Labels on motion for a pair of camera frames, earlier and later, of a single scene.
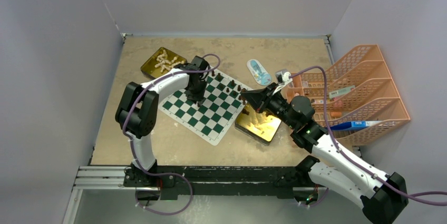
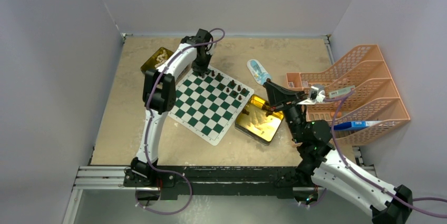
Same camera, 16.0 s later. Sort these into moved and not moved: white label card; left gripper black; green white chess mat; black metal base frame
Moved: left gripper black
Not moved: black metal base frame; green white chess mat; white label card
